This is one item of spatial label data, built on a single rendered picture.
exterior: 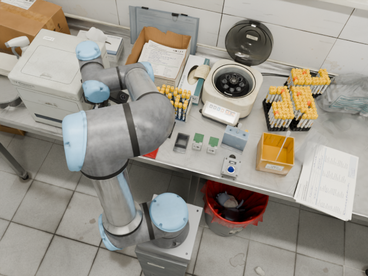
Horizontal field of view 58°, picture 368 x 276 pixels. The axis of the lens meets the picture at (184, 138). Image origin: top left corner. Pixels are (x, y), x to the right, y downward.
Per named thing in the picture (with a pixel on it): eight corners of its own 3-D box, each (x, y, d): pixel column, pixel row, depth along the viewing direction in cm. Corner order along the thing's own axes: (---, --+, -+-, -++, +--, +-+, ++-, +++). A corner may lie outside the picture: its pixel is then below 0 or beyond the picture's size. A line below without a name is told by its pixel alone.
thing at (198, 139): (191, 149, 143) (192, 141, 137) (194, 140, 145) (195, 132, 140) (200, 151, 143) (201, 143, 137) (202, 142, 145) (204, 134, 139)
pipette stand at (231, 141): (219, 146, 144) (223, 134, 136) (225, 134, 148) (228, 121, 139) (241, 155, 143) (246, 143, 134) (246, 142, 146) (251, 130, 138)
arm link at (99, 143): (156, 246, 103) (136, 131, 62) (108, 259, 101) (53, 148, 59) (148, 212, 111) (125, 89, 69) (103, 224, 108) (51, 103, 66)
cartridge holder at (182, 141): (172, 150, 142) (172, 147, 139) (178, 133, 147) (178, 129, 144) (184, 154, 142) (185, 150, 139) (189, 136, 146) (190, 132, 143)
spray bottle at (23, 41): (24, 82, 158) (3, 44, 137) (33, 68, 162) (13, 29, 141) (40, 86, 157) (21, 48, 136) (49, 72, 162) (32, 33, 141)
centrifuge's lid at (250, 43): (230, 15, 139) (235, 6, 144) (219, 62, 159) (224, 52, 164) (279, 31, 136) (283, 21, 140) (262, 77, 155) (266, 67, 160)
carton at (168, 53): (126, 88, 158) (122, 67, 145) (144, 47, 173) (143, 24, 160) (175, 101, 156) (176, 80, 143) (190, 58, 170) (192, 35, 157)
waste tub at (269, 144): (254, 170, 139) (260, 159, 131) (257, 143, 146) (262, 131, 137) (286, 176, 139) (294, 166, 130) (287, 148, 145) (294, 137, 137)
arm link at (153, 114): (188, 102, 64) (147, 51, 107) (132, 114, 62) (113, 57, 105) (194, 153, 70) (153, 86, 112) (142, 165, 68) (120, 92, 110)
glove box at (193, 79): (176, 100, 156) (176, 87, 148) (188, 64, 168) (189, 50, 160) (201, 106, 155) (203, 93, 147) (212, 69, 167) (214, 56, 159)
